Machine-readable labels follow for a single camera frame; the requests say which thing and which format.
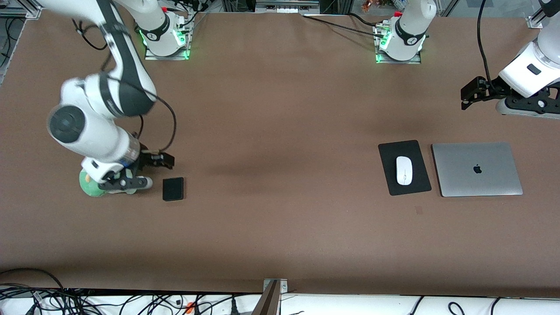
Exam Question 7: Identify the small black square box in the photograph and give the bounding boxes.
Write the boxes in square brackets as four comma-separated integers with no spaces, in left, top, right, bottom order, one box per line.
[162,177,185,202]

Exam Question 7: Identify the white computer mouse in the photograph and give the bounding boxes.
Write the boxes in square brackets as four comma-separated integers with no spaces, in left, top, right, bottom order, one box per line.
[396,156,413,186]

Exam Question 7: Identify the black mouse pad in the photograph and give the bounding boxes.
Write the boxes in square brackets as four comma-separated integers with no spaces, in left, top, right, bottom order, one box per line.
[378,140,432,196]

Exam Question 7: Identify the green dinosaur plush toy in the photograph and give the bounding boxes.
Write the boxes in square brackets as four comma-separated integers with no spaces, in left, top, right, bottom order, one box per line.
[79,168,137,197]

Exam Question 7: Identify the silver laptop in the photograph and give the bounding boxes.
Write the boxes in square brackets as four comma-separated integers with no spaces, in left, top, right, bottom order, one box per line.
[431,142,524,197]

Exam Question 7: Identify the grey metal box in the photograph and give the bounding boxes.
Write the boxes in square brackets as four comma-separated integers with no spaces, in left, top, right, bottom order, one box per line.
[255,0,321,14]

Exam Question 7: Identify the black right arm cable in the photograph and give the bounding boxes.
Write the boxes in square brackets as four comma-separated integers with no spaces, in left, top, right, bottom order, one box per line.
[71,17,178,154]

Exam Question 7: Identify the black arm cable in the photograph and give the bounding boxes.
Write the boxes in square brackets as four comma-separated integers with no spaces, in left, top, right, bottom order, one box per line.
[71,17,178,154]
[476,0,497,90]

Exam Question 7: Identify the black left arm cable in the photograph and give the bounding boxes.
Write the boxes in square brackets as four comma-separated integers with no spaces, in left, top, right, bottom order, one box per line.
[476,0,497,90]

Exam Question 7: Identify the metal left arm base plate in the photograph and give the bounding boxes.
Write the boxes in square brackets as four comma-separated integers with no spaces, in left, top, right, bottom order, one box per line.
[375,52,423,65]

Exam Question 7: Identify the aluminium frame profile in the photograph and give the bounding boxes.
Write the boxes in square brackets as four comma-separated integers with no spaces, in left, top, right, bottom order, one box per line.
[0,0,42,19]
[527,0,553,29]

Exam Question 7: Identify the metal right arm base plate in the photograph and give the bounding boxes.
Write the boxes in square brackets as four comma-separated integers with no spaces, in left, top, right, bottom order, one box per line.
[144,44,191,61]

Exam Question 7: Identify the short black table cable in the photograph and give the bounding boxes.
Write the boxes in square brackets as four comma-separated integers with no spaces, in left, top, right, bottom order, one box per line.
[348,12,380,28]

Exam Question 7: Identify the black looped cable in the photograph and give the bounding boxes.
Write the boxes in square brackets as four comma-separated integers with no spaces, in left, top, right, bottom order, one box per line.
[0,268,67,302]

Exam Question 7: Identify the long black table cable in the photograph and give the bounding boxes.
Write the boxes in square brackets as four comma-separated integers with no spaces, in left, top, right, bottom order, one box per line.
[302,15,386,38]

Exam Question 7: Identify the metal table edge bracket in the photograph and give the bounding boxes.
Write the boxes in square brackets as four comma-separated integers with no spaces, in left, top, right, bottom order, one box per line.
[262,279,288,315]

